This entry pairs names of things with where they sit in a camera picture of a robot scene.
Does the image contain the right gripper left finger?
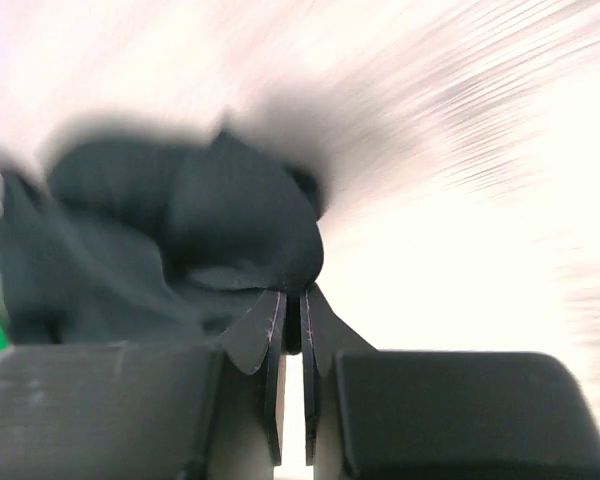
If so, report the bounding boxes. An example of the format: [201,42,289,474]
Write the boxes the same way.
[0,291,287,480]

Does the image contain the black t shirt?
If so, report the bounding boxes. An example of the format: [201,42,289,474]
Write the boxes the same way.
[0,130,324,344]

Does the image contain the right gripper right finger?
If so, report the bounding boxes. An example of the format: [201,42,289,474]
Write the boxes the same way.
[299,287,600,480]

